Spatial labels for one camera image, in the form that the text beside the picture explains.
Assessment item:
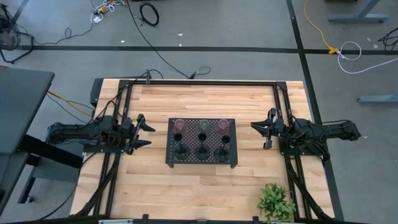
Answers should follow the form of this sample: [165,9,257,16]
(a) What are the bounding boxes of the dark grey side table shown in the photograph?
[0,65,84,216]

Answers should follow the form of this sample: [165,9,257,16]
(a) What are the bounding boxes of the grey looped cable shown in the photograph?
[188,65,212,80]

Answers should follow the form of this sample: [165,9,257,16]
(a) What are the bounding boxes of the white floor cable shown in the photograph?
[336,40,398,75]

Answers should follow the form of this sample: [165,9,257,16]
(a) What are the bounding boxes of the yellow extension cable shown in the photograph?
[303,0,340,55]

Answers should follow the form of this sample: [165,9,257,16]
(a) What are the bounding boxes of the tangled black cables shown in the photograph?
[377,26,398,51]

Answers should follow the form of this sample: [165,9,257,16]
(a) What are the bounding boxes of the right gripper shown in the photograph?
[250,107,287,151]

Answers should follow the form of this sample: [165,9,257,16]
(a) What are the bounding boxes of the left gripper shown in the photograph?
[121,113,157,156]

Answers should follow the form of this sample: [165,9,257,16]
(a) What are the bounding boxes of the green plant in white pot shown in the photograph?
[256,182,297,223]

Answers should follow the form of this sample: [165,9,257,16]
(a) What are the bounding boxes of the pale green glass candle holder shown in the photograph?
[198,119,211,134]

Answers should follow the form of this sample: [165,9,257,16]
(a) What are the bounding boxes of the grey desk leg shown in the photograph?
[325,0,389,24]

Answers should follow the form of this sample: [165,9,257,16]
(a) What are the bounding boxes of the tall black candlestick holder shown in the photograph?
[173,132,191,161]
[194,132,211,161]
[213,134,231,162]

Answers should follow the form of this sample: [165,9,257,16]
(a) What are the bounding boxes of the white and yellow cable bundle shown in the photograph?
[89,0,127,24]

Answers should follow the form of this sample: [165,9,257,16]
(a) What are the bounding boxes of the grey desk foot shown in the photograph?
[356,94,398,105]

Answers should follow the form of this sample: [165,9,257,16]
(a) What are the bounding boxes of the coiled black cable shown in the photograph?
[139,1,160,27]

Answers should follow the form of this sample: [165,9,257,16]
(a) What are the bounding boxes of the black wire floor fan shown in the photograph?
[0,2,35,65]

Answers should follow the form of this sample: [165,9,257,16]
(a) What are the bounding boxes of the thin yellow wire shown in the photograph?
[46,89,96,118]

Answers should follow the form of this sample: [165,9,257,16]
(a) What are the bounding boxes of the black perforated metal riser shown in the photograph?
[164,117,239,169]

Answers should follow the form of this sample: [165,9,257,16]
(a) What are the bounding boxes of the long black floor cable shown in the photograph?
[125,0,191,79]

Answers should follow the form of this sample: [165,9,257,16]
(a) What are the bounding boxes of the black aluminium rig frame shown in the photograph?
[70,78,337,224]

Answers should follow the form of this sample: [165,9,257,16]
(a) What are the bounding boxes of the silver metal bar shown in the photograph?
[98,218,134,224]

